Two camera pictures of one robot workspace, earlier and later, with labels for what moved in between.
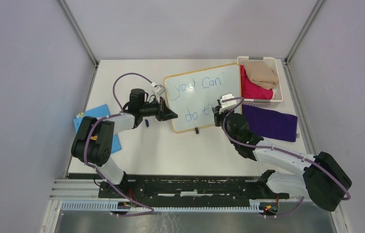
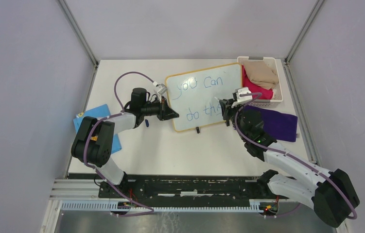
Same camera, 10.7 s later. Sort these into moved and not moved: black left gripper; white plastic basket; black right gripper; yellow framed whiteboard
Moved: black right gripper
Not moved: yellow framed whiteboard; white plastic basket; black left gripper
